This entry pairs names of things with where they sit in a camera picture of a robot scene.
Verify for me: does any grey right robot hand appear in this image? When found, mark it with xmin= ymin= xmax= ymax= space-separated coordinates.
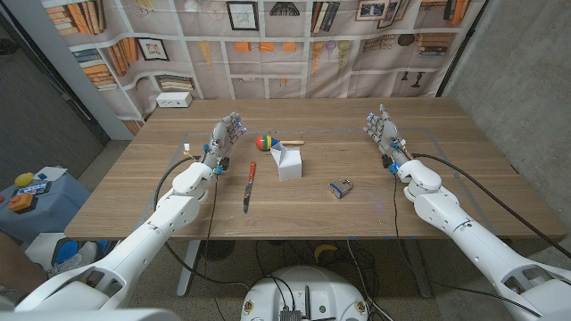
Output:
xmin=363 ymin=103 xmax=412 ymax=169

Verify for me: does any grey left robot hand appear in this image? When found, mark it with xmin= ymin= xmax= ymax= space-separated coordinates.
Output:
xmin=199 ymin=111 xmax=248 ymax=175

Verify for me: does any small white box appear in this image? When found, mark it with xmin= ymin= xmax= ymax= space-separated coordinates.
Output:
xmin=269 ymin=141 xmax=303 ymax=182

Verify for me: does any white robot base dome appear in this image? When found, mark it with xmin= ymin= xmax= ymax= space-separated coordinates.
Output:
xmin=240 ymin=266 xmax=370 ymax=321

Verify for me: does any silver padlock with blue band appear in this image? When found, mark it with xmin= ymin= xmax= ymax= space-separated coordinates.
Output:
xmin=328 ymin=178 xmax=354 ymax=200

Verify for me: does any white power strip box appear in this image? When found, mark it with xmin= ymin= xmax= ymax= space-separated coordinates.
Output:
xmin=155 ymin=91 xmax=194 ymax=109

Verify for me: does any printed bookshelf backdrop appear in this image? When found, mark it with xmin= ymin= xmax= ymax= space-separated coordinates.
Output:
xmin=40 ymin=0 xmax=487 ymax=136

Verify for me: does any black floor fan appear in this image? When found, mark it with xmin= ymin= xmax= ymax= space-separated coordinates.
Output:
xmin=199 ymin=240 xmax=236 ymax=262

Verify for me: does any black backdrop stand pole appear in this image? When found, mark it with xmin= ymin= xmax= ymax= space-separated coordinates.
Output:
xmin=435 ymin=0 xmax=490 ymax=98

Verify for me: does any white table leg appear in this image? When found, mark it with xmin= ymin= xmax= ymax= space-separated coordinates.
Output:
xmin=176 ymin=240 xmax=202 ymax=298

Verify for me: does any yellow banana shaped object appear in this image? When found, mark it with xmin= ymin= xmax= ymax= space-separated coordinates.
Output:
xmin=313 ymin=243 xmax=339 ymax=263

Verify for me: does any grey table leg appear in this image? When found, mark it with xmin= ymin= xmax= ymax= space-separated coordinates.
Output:
xmin=403 ymin=239 xmax=433 ymax=299

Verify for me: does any white paper sheet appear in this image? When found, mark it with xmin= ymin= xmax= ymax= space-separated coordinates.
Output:
xmin=33 ymin=166 xmax=69 ymax=183

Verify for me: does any blue grey side cabinet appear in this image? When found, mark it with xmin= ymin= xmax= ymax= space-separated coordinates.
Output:
xmin=0 ymin=171 xmax=93 ymax=244

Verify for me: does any grey white sneaker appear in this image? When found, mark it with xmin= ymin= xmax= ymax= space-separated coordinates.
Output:
xmin=46 ymin=240 xmax=99 ymax=277

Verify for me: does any white case with blue pads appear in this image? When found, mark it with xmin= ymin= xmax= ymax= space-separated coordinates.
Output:
xmin=24 ymin=231 xmax=111 ymax=277

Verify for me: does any dark phone with colourful screen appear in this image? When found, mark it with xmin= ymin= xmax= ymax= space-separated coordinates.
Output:
xmin=12 ymin=181 xmax=53 ymax=197

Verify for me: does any orange block toy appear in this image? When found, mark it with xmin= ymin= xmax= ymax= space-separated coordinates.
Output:
xmin=7 ymin=192 xmax=35 ymax=214

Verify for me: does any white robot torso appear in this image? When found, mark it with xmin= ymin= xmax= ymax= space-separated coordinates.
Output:
xmin=0 ymin=306 xmax=182 ymax=321

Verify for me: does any person's bare leg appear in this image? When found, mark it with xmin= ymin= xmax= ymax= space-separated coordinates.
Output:
xmin=0 ymin=231 xmax=48 ymax=295

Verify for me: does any striped maraca with wooden handle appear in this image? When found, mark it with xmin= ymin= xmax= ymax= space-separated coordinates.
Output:
xmin=254 ymin=135 xmax=305 ymax=152

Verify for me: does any knife with red handle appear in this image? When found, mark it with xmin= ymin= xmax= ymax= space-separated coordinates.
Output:
xmin=242 ymin=160 xmax=258 ymax=215

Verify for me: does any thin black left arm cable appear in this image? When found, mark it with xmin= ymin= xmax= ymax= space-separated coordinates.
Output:
xmin=204 ymin=173 xmax=219 ymax=268

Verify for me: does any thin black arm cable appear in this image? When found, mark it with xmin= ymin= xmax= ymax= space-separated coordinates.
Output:
xmin=391 ymin=173 xmax=543 ymax=318
xmin=204 ymin=173 xmax=219 ymax=268

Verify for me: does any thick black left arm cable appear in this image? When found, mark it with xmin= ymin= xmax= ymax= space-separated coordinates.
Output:
xmin=153 ymin=155 xmax=251 ymax=291

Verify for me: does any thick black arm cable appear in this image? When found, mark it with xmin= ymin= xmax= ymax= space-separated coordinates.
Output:
xmin=153 ymin=155 xmax=251 ymax=291
xmin=410 ymin=152 xmax=571 ymax=259

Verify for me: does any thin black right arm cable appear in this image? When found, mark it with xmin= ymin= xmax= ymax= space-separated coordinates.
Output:
xmin=391 ymin=173 xmax=543 ymax=318

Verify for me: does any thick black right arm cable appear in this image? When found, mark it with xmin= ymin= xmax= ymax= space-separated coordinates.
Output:
xmin=410 ymin=152 xmax=571 ymax=259

